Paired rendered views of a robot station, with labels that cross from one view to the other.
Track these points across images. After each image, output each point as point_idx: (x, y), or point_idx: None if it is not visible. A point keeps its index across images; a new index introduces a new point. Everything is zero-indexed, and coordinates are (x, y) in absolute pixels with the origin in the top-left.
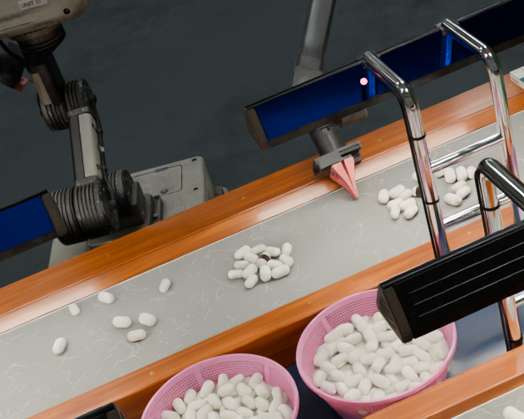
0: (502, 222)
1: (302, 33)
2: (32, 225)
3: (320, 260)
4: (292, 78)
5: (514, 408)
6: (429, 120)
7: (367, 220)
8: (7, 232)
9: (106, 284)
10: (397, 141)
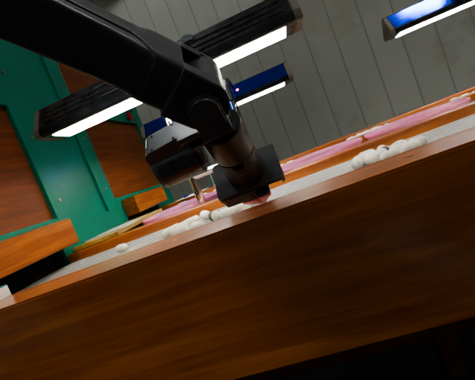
0: (205, 202)
1: (100, 8)
2: None
3: (329, 174)
4: (192, 67)
5: None
6: (103, 265)
7: (273, 199)
8: None
9: None
10: (165, 240)
